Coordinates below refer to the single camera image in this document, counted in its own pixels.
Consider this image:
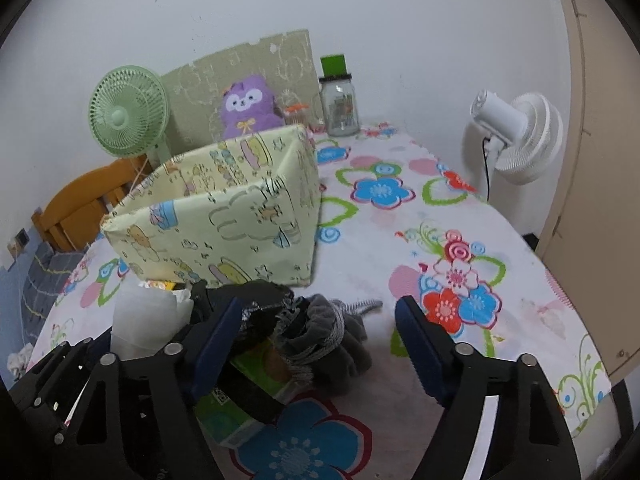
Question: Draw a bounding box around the green desk fan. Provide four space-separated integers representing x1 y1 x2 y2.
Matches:
89 65 173 171

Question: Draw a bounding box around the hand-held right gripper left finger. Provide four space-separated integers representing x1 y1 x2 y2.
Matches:
65 297 246 480

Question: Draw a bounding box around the grey plaid pillow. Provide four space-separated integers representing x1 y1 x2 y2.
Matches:
20 242 86 346

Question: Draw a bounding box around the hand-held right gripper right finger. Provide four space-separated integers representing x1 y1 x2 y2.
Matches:
394 296 583 480

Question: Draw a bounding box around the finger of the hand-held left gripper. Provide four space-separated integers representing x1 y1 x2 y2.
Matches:
7 337 108 461

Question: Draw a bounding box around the glass jar with black lid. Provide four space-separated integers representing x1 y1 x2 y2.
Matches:
319 74 361 137

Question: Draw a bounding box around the wooden chair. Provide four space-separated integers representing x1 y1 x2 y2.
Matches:
31 155 151 253

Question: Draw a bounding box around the cardboard panel with drawings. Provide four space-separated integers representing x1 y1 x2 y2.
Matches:
161 29 326 151

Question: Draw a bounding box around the clear container with orange lid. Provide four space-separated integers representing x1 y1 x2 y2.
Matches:
282 101 308 127

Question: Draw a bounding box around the green cup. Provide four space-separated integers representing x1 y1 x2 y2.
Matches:
320 54 349 78

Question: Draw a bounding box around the green packet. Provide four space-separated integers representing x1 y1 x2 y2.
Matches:
195 340 296 448

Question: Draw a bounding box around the wall socket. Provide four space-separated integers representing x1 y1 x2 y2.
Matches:
7 227 31 261

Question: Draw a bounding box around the white fan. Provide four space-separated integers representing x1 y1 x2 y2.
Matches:
461 90 565 196

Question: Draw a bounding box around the grey cloth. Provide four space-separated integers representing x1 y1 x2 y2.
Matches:
272 295 383 393

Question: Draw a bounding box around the beige wooden door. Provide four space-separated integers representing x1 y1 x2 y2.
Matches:
537 0 640 391

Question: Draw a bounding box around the yellow printed fabric storage box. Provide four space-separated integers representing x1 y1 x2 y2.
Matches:
100 124 321 288

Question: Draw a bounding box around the purple plush toy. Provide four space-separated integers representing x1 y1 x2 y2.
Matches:
220 75 286 140

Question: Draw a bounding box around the black plastic bag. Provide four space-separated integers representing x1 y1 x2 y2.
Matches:
190 280 296 341

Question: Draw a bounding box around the blue bed sheet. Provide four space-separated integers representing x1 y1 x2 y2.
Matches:
0 255 41 361

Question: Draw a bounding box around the floral tablecloth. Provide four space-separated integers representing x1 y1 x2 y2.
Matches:
25 121 613 480

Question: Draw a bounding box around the black fan cable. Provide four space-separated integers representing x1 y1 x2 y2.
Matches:
481 135 493 201

